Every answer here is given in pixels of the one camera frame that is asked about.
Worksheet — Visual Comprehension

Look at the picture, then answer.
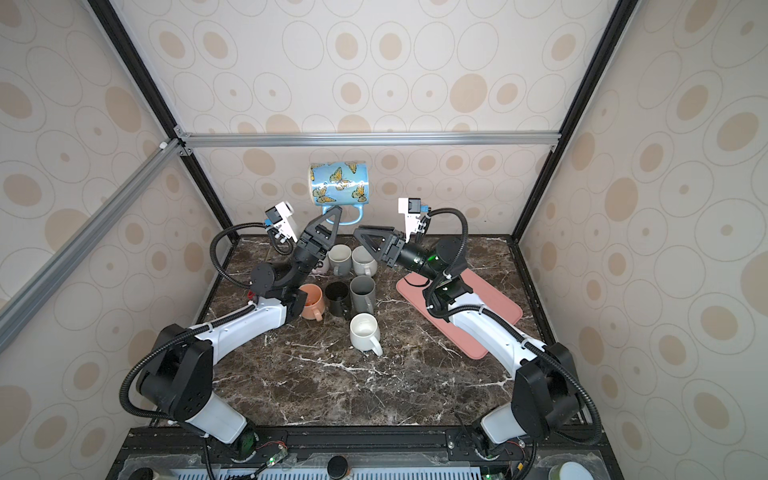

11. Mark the black mug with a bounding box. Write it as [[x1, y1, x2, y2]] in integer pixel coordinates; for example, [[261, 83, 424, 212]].
[[324, 281, 352, 320]]

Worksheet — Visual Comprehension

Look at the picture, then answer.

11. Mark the black corrugated cable right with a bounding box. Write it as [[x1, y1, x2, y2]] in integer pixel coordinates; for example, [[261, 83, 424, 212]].
[[422, 207, 603, 448]]

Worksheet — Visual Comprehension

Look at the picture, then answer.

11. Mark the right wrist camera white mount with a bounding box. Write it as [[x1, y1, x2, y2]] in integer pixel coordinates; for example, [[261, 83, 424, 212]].
[[398, 197, 431, 243]]

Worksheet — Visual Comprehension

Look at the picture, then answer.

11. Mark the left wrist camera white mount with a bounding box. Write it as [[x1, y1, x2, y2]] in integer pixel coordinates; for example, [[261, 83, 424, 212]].
[[265, 201, 298, 243]]

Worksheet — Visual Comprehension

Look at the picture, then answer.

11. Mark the pale pink mug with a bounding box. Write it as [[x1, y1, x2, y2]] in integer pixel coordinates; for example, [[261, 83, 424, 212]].
[[311, 258, 330, 276]]

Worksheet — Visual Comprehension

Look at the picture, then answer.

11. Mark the black corrugated cable left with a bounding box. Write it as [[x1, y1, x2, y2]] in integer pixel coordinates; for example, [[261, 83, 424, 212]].
[[208, 221, 283, 292]]

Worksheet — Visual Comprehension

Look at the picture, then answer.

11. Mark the diagonal aluminium rail left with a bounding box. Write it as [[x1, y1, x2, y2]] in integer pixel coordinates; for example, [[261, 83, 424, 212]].
[[1, 139, 181, 350]]

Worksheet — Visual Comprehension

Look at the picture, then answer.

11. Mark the white ribbed mug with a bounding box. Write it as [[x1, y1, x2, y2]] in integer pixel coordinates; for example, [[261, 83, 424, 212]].
[[349, 313, 383, 356]]

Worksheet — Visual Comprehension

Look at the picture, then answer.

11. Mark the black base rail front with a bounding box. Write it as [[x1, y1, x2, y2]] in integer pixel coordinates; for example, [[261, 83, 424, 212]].
[[107, 425, 623, 479]]

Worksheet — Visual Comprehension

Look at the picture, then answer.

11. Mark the blue butterfly mug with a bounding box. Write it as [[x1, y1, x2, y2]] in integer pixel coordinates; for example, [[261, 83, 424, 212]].
[[308, 161, 370, 226]]

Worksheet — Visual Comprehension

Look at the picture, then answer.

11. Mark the dark grey mug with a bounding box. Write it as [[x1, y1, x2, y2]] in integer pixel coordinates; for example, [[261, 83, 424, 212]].
[[350, 275, 376, 315]]

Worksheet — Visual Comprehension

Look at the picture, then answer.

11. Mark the pink plastic tray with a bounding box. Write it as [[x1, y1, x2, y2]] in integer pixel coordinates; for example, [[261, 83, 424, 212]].
[[396, 270, 523, 360]]

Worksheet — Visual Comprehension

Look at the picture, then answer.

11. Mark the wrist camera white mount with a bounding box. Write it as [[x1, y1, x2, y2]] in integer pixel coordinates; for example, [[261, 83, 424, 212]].
[[265, 201, 298, 243], [398, 197, 431, 243]]

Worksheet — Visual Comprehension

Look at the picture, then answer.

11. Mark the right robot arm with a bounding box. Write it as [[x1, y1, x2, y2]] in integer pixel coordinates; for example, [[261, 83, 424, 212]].
[[354, 226, 603, 456]]

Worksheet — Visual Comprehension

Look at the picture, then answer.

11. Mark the cream and salmon mug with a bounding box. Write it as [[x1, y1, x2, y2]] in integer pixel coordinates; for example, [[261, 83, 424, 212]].
[[300, 283, 326, 322]]

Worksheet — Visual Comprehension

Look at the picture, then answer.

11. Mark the horizontal aluminium rail back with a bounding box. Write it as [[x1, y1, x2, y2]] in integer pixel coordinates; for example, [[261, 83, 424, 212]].
[[180, 131, 561, 148]]

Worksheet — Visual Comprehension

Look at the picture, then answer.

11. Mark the black corrugated cable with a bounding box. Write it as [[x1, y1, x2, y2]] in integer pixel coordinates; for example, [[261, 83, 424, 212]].
[[208, 221, 283, 292], [422, 207, 603, 448]]

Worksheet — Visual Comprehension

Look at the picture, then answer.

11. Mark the speckled cream mug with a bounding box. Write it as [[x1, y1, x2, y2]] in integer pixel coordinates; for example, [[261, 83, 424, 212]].
[[352, 246, 378, 277]]

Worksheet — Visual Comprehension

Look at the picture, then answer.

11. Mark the light grey mug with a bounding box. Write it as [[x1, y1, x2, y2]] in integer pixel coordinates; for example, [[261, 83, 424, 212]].
[[327, 244, 353, 277]]

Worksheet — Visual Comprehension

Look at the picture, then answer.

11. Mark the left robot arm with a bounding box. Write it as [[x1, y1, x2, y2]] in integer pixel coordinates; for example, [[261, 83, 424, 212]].
[[118, 206, 342, 462]]

